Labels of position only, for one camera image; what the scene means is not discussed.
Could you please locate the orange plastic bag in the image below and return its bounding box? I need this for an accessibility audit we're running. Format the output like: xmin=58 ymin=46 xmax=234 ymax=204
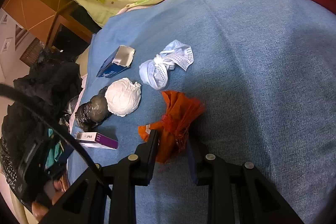
xmin=138 ymin=91 xmax=206 ymax=164

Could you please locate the white purple box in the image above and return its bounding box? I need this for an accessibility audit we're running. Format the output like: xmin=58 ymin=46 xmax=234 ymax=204
xmin=75 ymin=132 xmax=118 ymax=150

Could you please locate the blue blanket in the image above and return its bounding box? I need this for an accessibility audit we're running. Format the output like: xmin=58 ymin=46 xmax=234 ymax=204
xmin=67 ymin=0 xmax=336 ymax=224

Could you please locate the orange wooden column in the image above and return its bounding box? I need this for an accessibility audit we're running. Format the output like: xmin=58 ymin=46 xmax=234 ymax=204
xmin=0 ymin=0 xmax=92 ymax=56

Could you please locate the white paper ball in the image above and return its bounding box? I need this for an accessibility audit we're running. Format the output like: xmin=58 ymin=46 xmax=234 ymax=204
xmin=104 ymin=78 xmax=142 ymax=117

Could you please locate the blue carton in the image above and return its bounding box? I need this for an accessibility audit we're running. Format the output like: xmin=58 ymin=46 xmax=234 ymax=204
xmin=96 ymin=46 xmax=135 ymax=79

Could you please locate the black white patterned garment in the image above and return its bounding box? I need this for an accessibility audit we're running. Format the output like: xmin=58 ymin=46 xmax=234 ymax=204
xmin=0 ymin=135 xmax=19 ymax=188

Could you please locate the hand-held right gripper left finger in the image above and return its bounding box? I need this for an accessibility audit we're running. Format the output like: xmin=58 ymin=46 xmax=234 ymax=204
xmin=46 ymin=130 xmax=160 ymax=224

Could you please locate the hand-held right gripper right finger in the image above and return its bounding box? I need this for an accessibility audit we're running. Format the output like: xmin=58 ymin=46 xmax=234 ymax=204
xmin=186 ymin=139 xmax=306 ymax=224

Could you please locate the person's left hand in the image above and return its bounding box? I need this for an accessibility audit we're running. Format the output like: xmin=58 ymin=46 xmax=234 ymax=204
xmin=31 ymin=174 xmax=70 ymax=218

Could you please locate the wooden lattice screen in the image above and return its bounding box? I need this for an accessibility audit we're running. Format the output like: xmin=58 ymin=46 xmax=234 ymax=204
xmin=20 ymin=39 xmax=45 ymax=65

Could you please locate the balled black plastic bag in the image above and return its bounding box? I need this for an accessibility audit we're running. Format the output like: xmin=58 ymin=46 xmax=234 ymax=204
xmin=75 ymin=86 xmax=112 ymax=133

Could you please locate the white bed sheet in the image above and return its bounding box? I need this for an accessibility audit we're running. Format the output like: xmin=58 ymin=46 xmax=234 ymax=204
xmin=69 ymin=73 xmax=92 ymax=135

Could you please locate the white blue face mask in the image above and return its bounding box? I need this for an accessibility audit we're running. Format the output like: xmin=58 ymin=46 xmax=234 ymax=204
xmin=139 ymin=40 xmax=195 ymax=90

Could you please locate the teal cloth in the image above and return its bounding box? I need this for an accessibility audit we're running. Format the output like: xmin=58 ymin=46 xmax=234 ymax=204
xmin=45 ymin=130 xmax=66 ymax=167

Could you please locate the black garment pile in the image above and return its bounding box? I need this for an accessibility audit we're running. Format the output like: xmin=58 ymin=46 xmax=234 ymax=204
xmin=5 ymin=47 xmax=83 ymax=161

